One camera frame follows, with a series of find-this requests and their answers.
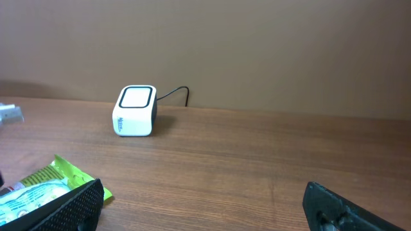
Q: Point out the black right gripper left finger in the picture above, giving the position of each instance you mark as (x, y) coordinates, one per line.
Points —
(78, 209)

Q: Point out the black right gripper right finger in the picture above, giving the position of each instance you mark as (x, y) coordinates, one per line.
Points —
(327, 210)

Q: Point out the green snack bag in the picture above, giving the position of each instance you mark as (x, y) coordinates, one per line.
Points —
(59, 169)

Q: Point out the light blue wipes packet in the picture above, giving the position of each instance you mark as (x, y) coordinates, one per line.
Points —
(23, 201)

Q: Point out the white barcode scanner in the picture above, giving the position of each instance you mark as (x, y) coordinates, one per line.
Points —
(135, 111)

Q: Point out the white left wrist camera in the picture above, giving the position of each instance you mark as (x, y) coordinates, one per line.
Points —
(10, 113)

